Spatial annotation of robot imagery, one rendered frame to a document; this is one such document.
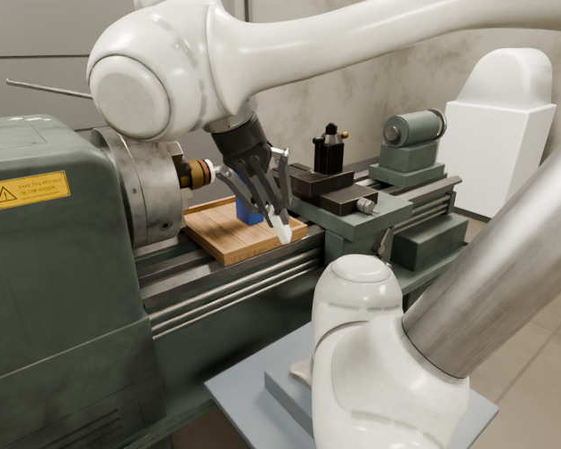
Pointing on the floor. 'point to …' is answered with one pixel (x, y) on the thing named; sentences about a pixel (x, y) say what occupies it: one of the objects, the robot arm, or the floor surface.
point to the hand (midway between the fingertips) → (280, 224)
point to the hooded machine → (498, 129)
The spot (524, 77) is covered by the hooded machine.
